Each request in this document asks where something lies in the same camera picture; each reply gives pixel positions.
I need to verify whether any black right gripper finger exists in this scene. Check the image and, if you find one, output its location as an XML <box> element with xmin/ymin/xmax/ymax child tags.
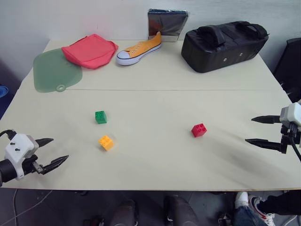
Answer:
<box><xmin>245</xmin><ymin>138</ymin><xmax>282</xmax><ymax>153</ymax></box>
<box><xmin>251</xmin><ymin>114</ymin><xmax>282</xmax><ymax>124</ymax></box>

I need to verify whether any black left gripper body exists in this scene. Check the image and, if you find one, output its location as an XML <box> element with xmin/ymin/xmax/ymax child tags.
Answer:
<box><xmin>22</xmin><ymin>154</ymin><xmax>46</xmax><ymax>176</ymax></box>

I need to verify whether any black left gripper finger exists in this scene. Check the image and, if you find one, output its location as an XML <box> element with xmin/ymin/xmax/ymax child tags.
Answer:
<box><xmin>35</xmin><ymin>137</ymin><xmax>55</xmax><ymax>148</ymax></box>
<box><xmin>42</xmin><ymin>154</ymin><xmax>70</xmax><ymax>176</ymax></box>

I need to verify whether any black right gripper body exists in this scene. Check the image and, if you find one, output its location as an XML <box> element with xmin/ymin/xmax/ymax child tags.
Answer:
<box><xmin>280</xmin><ymin>122</ymin><xmax>301</xmax><ymax>155</ymax></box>

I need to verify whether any yellow toy brick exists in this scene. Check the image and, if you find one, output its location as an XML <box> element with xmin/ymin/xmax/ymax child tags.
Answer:
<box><xmin>97</xmin><ymin>135</ymin><xmax>114</xmax><ymax>152</ymax></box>

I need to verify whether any plain white sneaker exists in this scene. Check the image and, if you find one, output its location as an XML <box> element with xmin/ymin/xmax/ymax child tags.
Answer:
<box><xmin>235</xmin><ymin>191</ymin><xmax>250</xmax><ymax>209</ymax></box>

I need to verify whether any green toy brick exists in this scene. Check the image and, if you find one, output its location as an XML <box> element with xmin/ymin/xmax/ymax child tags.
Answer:
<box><xmin>95</xmin><ymin>110</ymin><xmax>108</xmax><ymax>125</ymax></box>

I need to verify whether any black trouser leg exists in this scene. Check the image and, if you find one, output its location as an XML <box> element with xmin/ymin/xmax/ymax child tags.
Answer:
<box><xmin>258</xmin><ymin>190</ymin><xmax>301</xmax><ymax>216</ymax></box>

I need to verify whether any blue rolled object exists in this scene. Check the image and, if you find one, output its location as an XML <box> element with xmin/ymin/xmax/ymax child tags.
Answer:
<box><xmin>0</xmin><ymin>85</ymin><xmax>9</xmax><ymax>101</ymax></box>

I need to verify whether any red toy brick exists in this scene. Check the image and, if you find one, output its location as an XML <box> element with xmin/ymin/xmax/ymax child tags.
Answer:
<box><xmin>190</xmin><ymin>122</ymin><xmax>208</xmax><ymax>138</ymax></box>

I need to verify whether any white sneaker with red stripes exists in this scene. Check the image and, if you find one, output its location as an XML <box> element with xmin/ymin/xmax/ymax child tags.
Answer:
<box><xmin>248</xmin><ymin>195</ymin><xmax>276</xmax><ymax>226</ymax></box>

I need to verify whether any green silicone mat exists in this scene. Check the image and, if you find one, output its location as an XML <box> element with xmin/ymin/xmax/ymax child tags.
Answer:
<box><xmin>32</xmin><ymin>47</ymin><xmax>84</xmax><ymax>94</ymax></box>

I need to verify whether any blue jeans leg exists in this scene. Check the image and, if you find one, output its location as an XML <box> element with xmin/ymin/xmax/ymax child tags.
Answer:
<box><xmin>234</xmin><ymin>206</ymin><xmax>269</xmax><ymax>226</ymax></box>

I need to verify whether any black padded carry bag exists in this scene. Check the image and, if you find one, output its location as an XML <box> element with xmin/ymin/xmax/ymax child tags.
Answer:
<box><xmin>181</xmin><ymin>21</ymin><xmax>270</xmax><ymax>74</ymax></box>

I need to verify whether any dark rounded shape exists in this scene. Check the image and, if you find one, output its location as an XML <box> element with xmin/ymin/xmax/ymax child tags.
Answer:
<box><xmin>164</xmin><ymin>194</ymin><xmax>201</xmax><ymax>226</ymax></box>
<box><xmin>110</xmin><ymin>199</ymin><xmax>138</xmax><ymax>226</ymax></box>

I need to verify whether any red fabric pouch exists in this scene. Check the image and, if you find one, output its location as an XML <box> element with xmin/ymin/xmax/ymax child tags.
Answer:
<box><xmin>61</xmin><ymin>33</ymin><xmax>119</xmax><ymax>70</ymax></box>

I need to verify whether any orange canvas sneaker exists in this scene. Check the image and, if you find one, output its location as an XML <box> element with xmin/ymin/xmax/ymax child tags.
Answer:
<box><xmin>116</xmin><ymin>31</ymin><xmax>163</xmax><ymax>66</ymax></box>

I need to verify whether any silver foil bag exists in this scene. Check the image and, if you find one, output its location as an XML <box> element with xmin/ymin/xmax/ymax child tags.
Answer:
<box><xmin>147</xmin><ymin>8</ymin><xmax>189</xmax><ymax>42</ymax></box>

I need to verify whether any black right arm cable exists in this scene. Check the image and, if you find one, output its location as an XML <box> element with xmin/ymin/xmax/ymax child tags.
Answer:
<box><xmin>290</xmin><ymin>131</ymin><xmax>301</xmax><ymax>163</ymax></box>

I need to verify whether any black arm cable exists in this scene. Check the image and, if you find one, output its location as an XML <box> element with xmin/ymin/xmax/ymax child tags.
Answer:
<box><xmin>0</xmin><ymin>129</ymin><xmax>18</xmax><ymax>140</ymax></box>
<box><xmin>290</xmin><ymin>131</ymin><xmax>301</xmax><ymax>163</ymax></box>

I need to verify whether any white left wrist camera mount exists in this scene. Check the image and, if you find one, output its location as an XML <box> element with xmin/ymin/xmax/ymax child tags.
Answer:
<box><xmin>4</xmin><ymin>133</ymin><xmax>40</xmax><ymax>181</ymax></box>

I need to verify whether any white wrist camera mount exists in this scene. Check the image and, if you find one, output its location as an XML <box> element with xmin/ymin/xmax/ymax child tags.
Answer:
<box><xmin>4</xmin><ymin>133</ymin><xmax>40</xmax><ymax>181</ymax></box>
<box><xmin>279</xmin><ymin>102</ymin><xmax>301</xmax><ymax>129</ymax></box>

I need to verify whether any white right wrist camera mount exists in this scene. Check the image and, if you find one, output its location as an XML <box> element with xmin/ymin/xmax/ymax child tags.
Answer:
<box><xmin>279</xmin><ymin>102</ymin><xmax>301</xmax><ymax>129</ymax></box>

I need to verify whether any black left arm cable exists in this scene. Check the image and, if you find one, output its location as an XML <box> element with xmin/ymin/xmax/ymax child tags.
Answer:
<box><xmin>0</xmin><ymin>129</ymin><xmax>18</xmax><ymax>140</ymax></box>

